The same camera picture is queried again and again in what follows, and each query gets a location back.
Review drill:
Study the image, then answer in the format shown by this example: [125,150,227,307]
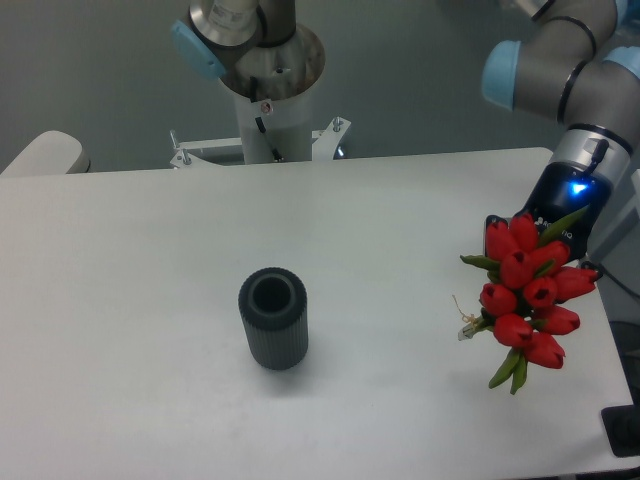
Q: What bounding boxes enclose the red tulip bouquet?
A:
[458,207,599,394]

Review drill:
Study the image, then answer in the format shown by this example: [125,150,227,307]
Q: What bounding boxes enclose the black cable on pedestal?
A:
[248,75,285,163]

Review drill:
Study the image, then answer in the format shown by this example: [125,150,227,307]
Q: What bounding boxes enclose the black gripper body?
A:
[520,162,611,260]

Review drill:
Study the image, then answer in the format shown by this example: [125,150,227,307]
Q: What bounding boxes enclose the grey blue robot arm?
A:
[171,1,639,260]

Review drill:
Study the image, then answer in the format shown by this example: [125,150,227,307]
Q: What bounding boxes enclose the dark grey ribbed vase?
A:
[238,267,309,371]

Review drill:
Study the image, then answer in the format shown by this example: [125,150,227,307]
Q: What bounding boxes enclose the white pedestal base bracket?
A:
[169,116,352,169]

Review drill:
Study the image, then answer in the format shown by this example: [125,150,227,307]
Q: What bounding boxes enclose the black device at table edge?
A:
[601,405,639,458]

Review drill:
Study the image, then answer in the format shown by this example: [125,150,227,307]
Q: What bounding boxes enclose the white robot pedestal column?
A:
[221,24,326,140]

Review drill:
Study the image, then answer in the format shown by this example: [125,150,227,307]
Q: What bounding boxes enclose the white chair armrest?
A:
[1,130,91,179]

